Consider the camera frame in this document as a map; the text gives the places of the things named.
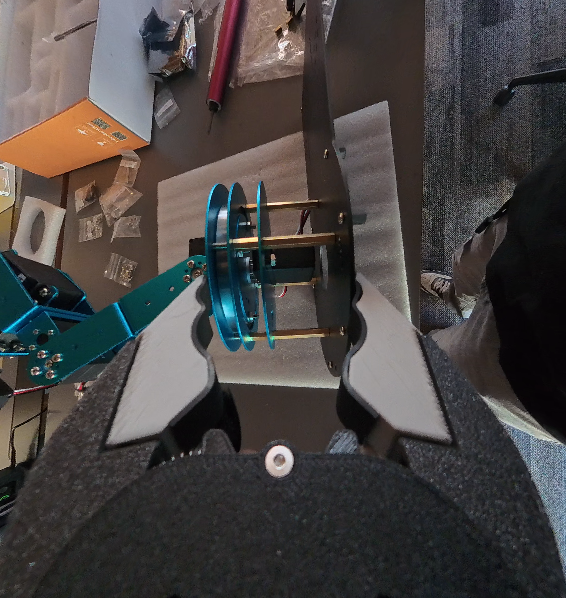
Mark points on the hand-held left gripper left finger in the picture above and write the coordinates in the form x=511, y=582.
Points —
x=166, y=364

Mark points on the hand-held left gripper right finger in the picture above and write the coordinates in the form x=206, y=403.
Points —
x=395, y=373

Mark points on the blue toy robot arm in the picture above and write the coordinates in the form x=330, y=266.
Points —
x=238, y=261

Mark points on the person's shoe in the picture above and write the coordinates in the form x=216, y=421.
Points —
x=435, y=285

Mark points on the person's leg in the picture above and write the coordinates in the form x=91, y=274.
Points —
x=474, y=261

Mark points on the pile of small screw bags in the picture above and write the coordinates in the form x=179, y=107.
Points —
x=119, y=201

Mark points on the white foam block with hole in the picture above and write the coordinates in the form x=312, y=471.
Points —
x=28, y=224

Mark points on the white foam sheet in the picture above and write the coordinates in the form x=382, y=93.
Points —
x=273, y=163

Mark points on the clear acrylic holder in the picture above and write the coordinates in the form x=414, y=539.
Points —
x=5, y=180

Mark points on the orange and white cardboard box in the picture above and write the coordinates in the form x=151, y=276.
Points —
x=77, y=135

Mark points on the small labelled zip bag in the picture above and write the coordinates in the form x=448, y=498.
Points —
x=165, y=107

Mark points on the maroon electric screwdriver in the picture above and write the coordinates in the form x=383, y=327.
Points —
x=223, y=51

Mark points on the silver foil bag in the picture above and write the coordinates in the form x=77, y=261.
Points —
x=168, y=42

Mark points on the black office chair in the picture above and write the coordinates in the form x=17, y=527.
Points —
x=540, y=77

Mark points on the clear plastic bag with parts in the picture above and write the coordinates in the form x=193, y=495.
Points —
x=264, y=46

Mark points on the white foam box insert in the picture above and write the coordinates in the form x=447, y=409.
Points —
x=30, y=60

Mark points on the thin metal tool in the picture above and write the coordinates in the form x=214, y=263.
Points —
x=75, y=29

